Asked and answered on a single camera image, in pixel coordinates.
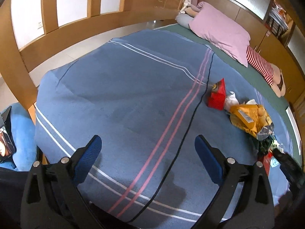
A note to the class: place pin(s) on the white crumpled tissue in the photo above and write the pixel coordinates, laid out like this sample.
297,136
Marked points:
230,101

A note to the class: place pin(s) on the dark green crumpled wrapper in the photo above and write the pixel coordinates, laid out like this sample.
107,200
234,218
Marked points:
261,148

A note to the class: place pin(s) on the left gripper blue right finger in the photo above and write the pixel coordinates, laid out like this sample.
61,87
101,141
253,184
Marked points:
212,159

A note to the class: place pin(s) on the orange silver snack bag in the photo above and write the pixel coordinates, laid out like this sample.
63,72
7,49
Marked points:
252,119

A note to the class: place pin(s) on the red rectangular box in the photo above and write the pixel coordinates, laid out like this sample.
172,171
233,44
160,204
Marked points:
266,160

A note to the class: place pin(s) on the wooden wall cabinet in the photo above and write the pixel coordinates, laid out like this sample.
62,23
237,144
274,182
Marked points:
274,35

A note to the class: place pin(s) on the pink pillow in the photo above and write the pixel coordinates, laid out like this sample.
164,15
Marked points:
220,30

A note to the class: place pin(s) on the blue chair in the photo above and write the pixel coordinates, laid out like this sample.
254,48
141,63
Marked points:
22,152

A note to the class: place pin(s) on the white flat board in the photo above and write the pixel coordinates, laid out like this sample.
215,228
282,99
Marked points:
295,129

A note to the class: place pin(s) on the red snack wrapper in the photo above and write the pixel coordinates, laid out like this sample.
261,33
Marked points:
217,96

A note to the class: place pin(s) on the blue striped blanket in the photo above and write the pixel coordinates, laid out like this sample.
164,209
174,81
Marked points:
145,95

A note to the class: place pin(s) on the wooden bed frame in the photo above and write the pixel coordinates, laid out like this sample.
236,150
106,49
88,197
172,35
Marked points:
17,63

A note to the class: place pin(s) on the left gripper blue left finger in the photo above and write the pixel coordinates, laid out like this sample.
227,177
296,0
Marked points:
84,158

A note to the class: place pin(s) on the red striped plush doll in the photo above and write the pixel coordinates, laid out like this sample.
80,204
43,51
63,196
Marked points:
271,73

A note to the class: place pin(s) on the black gripper of other arm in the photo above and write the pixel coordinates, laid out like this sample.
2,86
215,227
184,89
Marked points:
292,171

